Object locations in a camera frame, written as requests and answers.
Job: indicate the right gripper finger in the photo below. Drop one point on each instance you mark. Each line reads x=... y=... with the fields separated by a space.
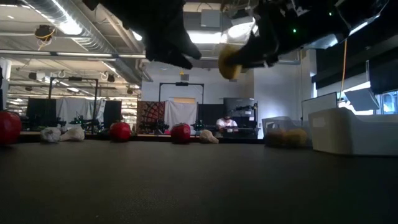
x=258 y=48
x=261 y=61

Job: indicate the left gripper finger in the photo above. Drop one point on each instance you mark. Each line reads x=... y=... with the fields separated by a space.
x=174 y=59
x=189 y=51

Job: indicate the red toy tomato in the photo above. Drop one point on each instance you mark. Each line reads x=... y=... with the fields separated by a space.
x=7 y=127
x=180 y=133
x=119 y=131

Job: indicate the white toy garlic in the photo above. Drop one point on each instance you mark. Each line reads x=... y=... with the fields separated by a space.
x=50 y=134
x=74 y=133
x=208 y=137

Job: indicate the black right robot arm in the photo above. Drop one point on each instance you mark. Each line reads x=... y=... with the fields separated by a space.
x=342 y=18

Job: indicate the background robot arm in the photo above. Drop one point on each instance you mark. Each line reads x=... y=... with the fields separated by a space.
x=199 y=125
x=158 y=126
x=245 y=108
x=84 y=120

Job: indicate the grey ceiling box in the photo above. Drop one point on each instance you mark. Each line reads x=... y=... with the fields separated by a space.
x=210 y=18

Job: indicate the black ceiling spotlight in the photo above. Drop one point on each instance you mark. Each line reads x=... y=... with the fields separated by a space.
x=130 y=91
x=32 y=75
x=111 y=77

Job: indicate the white hanging cloth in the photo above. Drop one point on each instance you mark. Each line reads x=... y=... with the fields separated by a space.
x=71 y=107
x=178 y=113

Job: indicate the red patterned hanging cloth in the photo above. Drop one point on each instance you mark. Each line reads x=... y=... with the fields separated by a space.
x=149 y=115

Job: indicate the black partition panel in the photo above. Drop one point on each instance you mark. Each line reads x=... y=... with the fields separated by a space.
x=38 y=112
x=112 y=112
x=211 y=115

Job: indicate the clear plastic basket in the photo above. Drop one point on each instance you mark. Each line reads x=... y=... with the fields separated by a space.
x=286 y=124

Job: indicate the person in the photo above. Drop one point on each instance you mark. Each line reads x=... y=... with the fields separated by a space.
x=226 y=123

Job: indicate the black station desk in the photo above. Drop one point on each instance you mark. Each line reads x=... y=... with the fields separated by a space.
x=248 y=133

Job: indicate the white board panel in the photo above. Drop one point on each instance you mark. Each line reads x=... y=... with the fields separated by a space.
x=318 y=107

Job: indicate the black window blind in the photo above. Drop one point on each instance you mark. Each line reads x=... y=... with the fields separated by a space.
x=357 y=59

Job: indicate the long grey ceiling pipe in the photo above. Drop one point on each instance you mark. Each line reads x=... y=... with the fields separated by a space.
x=77 y=54

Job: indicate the tilted grey monitor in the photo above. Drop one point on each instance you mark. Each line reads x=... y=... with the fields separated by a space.
x=362 y=99

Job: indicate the white plastic basket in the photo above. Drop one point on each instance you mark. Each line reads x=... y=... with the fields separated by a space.
x=342 y=133

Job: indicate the grey wall vent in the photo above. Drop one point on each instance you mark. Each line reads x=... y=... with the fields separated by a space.
x=184 y=77

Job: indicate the black station frame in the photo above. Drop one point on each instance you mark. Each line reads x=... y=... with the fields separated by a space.
x=74 y=78
x=182 y=84

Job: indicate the silver spiral ceiling duct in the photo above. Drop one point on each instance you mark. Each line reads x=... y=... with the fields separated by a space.
x=93 y=37

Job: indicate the black aluminium table frame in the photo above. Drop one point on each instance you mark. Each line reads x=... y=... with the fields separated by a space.
x=242 y=140

